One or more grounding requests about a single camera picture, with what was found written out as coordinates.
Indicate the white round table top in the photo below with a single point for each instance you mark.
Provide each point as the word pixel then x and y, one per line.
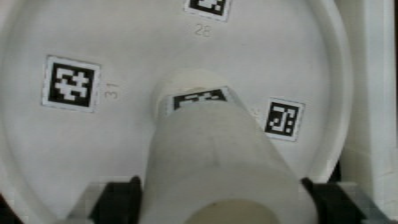
pixel 100 55

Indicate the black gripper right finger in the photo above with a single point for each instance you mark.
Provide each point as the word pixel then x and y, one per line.
pixel 342 202

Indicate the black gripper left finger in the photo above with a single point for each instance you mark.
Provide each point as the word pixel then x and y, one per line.
pixel 109 203

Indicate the white cylindrical table leg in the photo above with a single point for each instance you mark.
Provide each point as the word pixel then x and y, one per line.
pixel 219 181

